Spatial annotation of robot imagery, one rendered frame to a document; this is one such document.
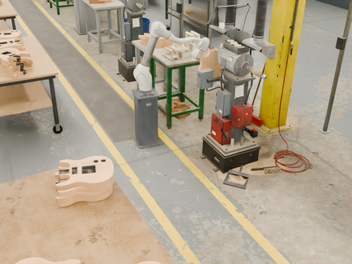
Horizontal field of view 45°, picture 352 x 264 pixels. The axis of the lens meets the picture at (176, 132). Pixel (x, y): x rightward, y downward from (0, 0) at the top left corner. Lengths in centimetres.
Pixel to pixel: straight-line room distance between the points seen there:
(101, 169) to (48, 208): 45
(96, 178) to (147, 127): 230
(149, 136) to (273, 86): 174
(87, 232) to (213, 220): 175
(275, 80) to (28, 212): 362
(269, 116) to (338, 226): 196
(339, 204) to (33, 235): 316
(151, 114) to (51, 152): 133
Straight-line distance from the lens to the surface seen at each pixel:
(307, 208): 476
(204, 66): 500
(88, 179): 315
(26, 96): 607
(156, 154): 535
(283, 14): 546
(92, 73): 774
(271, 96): 583
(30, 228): 311
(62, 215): 316
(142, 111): 522
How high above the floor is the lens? 292
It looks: 30 degrees down
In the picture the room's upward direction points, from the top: 1 degrees clockwise
